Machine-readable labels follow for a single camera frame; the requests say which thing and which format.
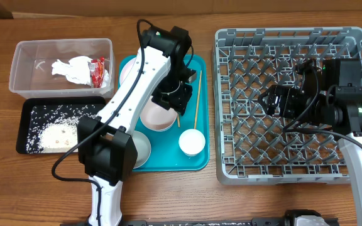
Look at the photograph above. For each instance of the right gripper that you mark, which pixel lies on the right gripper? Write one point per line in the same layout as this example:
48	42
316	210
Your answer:
288	96

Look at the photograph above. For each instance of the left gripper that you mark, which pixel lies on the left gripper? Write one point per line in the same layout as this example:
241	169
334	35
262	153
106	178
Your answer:
180	102

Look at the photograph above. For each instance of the white bowl with food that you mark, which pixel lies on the white bowl with food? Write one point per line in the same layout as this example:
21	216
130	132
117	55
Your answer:
156	118

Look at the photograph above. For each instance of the small white cup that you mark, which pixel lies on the small white cup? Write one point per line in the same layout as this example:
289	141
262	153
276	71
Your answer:
192	142

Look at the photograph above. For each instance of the large white plate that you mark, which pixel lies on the large white plate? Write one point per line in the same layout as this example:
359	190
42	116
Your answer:
126	69

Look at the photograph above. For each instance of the grey shallow bowl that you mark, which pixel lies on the grey shallow bowl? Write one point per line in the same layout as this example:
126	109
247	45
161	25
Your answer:
143	147

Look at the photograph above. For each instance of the white napkin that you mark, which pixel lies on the white napkin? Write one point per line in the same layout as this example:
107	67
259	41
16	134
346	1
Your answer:
75	71

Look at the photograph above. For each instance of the red snack wrapper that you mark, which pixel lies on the red snack wrapper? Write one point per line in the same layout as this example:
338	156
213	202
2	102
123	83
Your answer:
96	72

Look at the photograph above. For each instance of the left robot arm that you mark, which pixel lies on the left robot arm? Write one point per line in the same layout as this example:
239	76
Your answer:
108	151

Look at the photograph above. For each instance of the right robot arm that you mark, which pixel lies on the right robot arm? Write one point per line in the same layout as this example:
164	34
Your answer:
329	101

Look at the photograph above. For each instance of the grey dishwasher rack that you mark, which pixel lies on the grey dishwasher rack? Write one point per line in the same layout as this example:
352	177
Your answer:
251	148

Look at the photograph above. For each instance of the clear plastic waste bin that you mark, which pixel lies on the clear plastic waste bin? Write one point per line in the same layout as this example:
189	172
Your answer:
31	68

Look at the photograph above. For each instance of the teal serving tray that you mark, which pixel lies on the teal serving tray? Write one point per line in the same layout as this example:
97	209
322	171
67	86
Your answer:
166	154

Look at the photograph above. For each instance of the spilled rice pile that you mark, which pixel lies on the spilled rice pile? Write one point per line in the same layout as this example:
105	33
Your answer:
53	128

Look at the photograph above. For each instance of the black rectangular tray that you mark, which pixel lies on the black rectangular tray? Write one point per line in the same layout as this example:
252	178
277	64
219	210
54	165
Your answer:
30	103

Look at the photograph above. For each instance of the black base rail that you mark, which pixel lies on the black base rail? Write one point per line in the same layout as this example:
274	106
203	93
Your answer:
291	217

